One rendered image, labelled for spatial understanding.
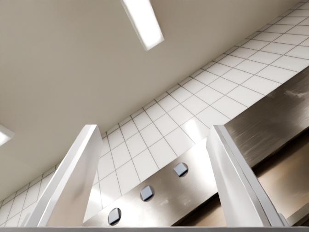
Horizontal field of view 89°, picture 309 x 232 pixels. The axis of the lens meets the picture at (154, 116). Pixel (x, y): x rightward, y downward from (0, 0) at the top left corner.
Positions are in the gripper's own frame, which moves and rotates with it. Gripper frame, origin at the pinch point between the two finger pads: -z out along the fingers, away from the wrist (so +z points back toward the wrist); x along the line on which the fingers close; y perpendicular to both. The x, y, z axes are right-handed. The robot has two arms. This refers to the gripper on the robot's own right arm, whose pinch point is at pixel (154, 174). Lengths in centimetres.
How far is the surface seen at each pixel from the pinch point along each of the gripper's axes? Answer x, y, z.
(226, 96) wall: -38, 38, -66
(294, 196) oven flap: -40, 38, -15
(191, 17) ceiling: -21, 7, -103
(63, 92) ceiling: 50, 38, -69
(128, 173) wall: 12, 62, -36
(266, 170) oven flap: -39, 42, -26
